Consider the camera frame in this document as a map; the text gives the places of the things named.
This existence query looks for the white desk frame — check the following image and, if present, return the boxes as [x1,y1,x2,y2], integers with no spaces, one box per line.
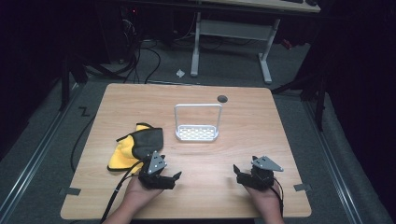
[186,0,321,85]

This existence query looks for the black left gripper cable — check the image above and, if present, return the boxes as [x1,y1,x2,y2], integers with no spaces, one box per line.
[99,160,146,224]

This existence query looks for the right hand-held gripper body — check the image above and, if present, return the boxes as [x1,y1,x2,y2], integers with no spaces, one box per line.
[235,155,285,191]

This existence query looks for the metal floor rail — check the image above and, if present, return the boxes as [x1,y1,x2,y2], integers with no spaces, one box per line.
[303,101,364,224]
[0,83,81,218]

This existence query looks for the dark computer tower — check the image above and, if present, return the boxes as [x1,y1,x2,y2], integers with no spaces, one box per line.
[118,5,143,64]

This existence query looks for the white rack with handle bar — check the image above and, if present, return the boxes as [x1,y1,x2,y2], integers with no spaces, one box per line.
[173,103,224,143]

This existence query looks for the thin black floor cable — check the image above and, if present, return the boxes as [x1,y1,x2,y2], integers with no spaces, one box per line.
[69,114,97,174]

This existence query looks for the grey tape piece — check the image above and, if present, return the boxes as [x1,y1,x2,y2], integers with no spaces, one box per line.
[293,183,313,192]
[64,187,82,197]

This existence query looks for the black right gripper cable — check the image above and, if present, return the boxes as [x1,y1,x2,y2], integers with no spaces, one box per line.
[272,177,285,218]

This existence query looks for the person's left hand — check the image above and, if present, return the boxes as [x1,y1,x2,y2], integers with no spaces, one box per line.
[125,176,164,208]

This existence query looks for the person's right hand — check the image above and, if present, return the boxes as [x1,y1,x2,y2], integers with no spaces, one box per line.
[244,184,283,216]

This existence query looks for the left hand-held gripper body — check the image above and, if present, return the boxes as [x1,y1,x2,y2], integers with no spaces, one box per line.
[137,150,177,190]

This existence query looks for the black metal stand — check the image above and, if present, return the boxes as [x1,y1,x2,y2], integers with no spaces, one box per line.
[270,69,329,133]
[58,55,89,112]

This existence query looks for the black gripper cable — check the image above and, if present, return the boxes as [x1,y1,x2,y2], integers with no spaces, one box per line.
[99,160,146,224]
[272,177,285,218]

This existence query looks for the small red object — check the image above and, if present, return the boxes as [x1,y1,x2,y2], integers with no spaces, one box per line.
[280,38,294,51]

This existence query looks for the black and yellow cloth bag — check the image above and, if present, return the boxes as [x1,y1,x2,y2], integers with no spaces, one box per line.
[106,122,164,173]

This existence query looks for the bundle of black floor cables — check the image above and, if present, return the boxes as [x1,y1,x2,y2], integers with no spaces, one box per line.
[120,18,163,85]

